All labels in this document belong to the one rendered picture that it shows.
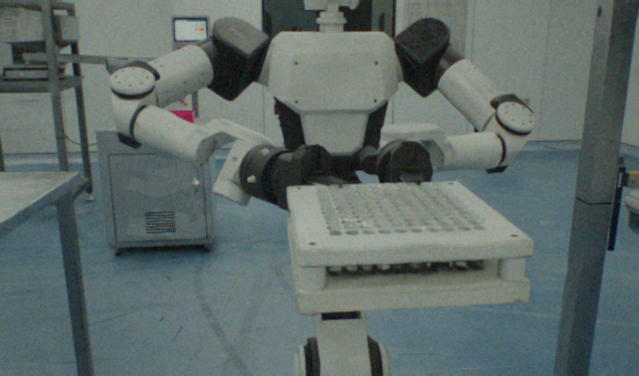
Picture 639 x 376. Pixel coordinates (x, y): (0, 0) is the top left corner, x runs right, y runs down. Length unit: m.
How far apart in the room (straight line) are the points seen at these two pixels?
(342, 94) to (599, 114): 0.56
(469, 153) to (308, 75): 0.36
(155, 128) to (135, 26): 5.21
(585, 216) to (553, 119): 5.68
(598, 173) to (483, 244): 0.83
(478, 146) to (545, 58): 5.87
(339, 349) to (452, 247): 0.66
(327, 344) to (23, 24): 3.52
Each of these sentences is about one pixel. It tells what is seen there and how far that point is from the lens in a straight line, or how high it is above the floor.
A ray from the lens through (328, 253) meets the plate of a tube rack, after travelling 0.58.
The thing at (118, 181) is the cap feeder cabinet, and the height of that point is 0.47.
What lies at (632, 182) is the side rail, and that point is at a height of 0.96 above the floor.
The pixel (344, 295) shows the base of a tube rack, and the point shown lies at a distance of 0.60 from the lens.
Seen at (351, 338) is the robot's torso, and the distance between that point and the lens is 1.24.
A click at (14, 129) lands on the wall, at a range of 6.63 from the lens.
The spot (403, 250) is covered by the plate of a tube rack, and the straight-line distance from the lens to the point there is 0.60.
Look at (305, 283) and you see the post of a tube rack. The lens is 0.60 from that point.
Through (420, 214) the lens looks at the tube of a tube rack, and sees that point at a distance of 0.67.
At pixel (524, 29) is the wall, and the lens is 6.84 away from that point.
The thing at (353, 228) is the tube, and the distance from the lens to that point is 0.62.
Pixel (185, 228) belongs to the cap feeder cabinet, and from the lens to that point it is 3.52.
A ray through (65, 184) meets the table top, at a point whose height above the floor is 0.88.
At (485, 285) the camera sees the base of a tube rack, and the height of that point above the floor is 1.02.
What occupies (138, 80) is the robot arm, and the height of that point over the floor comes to 1.20.
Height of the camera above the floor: 1.28
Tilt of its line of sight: 15 degrees down
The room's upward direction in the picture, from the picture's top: straight up
